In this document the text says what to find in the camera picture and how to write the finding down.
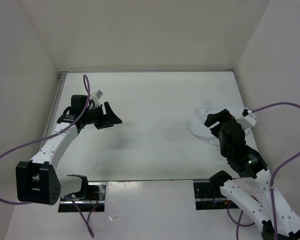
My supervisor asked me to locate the purple cable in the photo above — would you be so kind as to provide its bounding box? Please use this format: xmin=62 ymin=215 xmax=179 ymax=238
xmin=226 ymin=101 xmax=300 ymax=240
xmin=0 ymin=74 xmax=96 ymax=238

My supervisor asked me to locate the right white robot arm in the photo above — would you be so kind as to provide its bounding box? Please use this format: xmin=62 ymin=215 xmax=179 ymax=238
xmin=204 ymin=109 xmax=300 ymax=240

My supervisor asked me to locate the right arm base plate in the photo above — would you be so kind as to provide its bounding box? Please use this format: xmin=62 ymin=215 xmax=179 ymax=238
xmin=193 ymin=179 xmax=238 ymax=211

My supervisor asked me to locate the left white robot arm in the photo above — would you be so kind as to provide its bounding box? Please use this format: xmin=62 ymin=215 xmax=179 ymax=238
xmin=15 ymin=92 xmax=122 ymax=205

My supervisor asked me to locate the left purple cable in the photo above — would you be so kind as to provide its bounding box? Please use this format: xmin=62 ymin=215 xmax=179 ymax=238
xmin=0 ymin=74 xmax=96 ymax=238

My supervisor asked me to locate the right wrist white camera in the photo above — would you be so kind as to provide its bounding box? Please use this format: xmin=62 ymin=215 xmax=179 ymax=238
xmin=236 ymin=108 xmax=257 ymax=135

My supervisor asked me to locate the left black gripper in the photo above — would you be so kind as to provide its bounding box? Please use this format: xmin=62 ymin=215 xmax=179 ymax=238
xmin=82 ymin=101 xmax=122 ymax=130

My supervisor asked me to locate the wrist white camera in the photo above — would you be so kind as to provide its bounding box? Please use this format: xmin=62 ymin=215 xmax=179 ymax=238
xmin=236 ymin=108 xmax=257 ymax=135
xmin=89 ymin=90 xmax=103 ymax=109

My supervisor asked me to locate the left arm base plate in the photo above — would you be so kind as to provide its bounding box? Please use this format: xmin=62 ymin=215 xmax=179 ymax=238
xmin=58 ymin=181 xmax=107 ymax=213

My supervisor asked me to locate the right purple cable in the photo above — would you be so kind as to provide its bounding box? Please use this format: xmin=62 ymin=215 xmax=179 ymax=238
xmin=226 ymin=101 xmax=300 ymax=240

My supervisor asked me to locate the white skirt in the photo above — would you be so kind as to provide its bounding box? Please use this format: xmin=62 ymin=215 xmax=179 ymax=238
xmin=185 ymin=98 xmax=245 ymax=148

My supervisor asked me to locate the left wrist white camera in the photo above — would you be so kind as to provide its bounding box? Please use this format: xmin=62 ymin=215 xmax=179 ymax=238
xmin=89 ymin=90 xmax=103 ymax=109

